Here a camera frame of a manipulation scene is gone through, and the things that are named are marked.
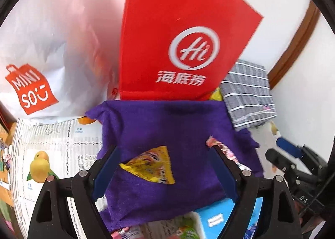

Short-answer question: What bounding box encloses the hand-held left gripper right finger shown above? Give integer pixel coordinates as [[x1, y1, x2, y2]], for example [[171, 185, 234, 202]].
[[211, 146, 304, 239]]

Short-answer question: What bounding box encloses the yellow glossy packet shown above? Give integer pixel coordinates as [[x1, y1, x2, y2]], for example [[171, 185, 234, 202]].
[[209, 87, 223, 102]]

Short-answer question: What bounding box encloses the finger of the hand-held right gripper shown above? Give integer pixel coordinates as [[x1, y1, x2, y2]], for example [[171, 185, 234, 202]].
[[265, 149, 296, 177], [276, 137, 304, 158]]

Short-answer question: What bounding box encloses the blue box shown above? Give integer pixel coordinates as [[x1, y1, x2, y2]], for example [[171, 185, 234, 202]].
[[195, 198, 263, 239]]

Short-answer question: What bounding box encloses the red paper bag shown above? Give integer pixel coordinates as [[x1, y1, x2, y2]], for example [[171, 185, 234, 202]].
[[118, 0, 263, 101]]

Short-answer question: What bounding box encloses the yellow snack packet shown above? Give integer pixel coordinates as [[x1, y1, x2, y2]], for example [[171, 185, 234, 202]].
[[119, 146, 176, 185]]

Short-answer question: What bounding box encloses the red white snack packet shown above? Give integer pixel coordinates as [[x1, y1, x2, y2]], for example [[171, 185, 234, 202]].
[[206, 136, 252, 173]]

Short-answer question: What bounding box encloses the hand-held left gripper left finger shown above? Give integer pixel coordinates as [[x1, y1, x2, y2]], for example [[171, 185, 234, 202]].
[[27, 145, 122, 239]]

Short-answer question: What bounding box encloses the grey checked cloth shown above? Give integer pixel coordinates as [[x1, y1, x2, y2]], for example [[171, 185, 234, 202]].
[[219, 59, 277, 132]]

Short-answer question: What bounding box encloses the white paper bag orange logo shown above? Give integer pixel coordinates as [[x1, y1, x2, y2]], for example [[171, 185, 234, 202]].
[[0, 0, 126, 124]]

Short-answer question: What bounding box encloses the green snack packet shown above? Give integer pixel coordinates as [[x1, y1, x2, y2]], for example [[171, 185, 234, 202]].
[[167, 215, 202, 239]]

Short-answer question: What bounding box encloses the wooden door trim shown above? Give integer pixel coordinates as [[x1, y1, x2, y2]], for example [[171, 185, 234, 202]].
[[268, 0, 321, 89]]

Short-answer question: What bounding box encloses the purple towel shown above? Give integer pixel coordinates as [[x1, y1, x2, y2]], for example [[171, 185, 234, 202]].
[[86, 100, 264, 233]]

